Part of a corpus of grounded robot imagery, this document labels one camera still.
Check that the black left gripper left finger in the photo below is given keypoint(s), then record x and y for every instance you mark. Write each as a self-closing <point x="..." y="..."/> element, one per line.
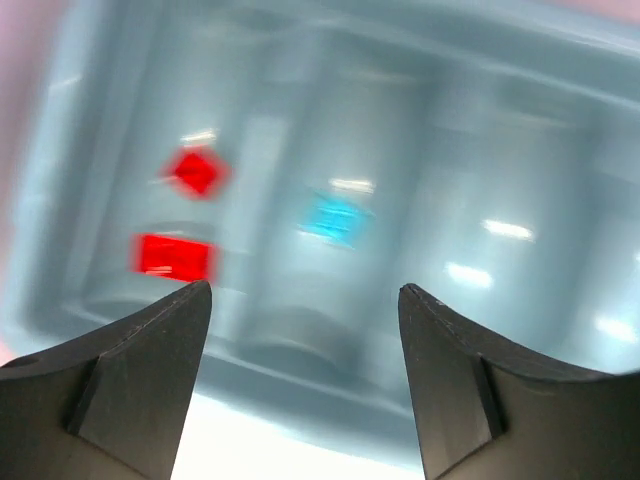
<point x="110" y="404"/>

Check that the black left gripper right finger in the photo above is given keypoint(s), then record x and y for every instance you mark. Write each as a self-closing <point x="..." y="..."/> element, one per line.
<point x="486" y="407"/>

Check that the red rectangular lego brick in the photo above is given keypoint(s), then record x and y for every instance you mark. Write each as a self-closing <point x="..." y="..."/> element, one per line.
<point x="173" y="258"/>

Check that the small teal lego cube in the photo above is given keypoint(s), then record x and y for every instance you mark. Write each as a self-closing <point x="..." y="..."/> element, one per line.
<point x="334" y="219"/>

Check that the red small lego brick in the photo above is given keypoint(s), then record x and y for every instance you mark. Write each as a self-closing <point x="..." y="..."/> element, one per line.
<point x="197" y="171"/>

